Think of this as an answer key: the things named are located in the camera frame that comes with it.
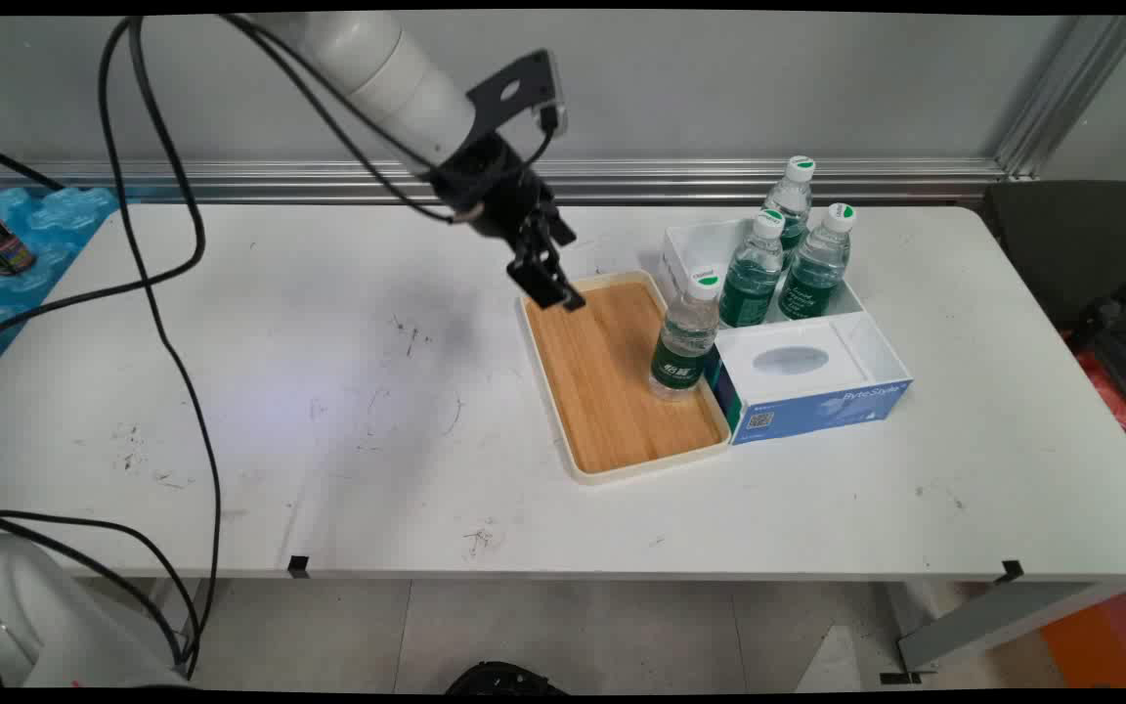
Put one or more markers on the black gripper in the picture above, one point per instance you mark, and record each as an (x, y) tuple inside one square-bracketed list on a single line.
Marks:
[(495, 181)]

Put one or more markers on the green label water bottle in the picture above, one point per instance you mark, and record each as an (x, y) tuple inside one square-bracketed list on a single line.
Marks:
[(794, 200), (751, 279), (685, 342), (817, 269)]

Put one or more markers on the wooden tray with cream rim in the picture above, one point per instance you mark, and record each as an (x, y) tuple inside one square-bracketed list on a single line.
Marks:
[(602, 381)]

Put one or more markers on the white and blue storage box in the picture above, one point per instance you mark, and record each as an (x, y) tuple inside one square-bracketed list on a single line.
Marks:
[(817, 386)]

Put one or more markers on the black tape mark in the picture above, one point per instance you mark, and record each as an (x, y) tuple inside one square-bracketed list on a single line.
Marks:
[(1013, 569), (298, 565)]

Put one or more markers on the black round floor object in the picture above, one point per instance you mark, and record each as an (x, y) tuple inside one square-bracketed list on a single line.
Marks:
[(504, 678)]

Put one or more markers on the blue bubble wrap sheet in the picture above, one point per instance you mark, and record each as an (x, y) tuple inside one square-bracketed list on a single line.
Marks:
[(55, 225)]

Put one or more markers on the grey table leg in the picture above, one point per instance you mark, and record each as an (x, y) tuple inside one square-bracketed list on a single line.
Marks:
[(993, 621)]

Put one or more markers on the red bag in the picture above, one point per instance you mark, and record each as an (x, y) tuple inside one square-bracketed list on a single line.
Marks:
[(1115, 391)]

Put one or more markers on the orange box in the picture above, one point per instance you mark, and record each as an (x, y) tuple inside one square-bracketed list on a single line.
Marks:
[(1110, 640)]

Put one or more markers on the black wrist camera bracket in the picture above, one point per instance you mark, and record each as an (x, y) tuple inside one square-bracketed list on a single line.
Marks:
[(514, 90)]

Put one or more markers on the horizontal aluminium rail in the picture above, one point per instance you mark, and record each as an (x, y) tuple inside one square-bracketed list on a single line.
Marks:
[(719, 181)]

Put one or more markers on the slanted aluminium post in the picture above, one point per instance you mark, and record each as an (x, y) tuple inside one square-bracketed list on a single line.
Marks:
[(1061, 98)]

